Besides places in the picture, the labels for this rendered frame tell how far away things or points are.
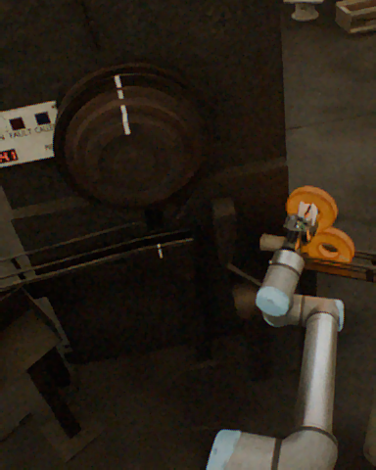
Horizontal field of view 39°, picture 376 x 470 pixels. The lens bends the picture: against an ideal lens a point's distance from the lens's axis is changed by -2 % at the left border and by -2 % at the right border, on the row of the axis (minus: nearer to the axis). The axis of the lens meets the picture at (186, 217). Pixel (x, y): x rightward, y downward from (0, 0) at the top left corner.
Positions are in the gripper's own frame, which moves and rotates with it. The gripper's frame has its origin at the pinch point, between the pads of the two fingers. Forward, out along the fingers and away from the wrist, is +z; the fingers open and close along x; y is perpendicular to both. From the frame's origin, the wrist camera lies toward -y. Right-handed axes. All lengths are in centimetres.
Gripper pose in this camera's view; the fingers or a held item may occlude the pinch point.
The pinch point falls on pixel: (311, 205)
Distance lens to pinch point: 168.7
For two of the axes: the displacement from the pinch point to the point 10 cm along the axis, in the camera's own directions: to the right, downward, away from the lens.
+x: -8.7, -2.1, 4.4
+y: -2.7, -5.4, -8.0
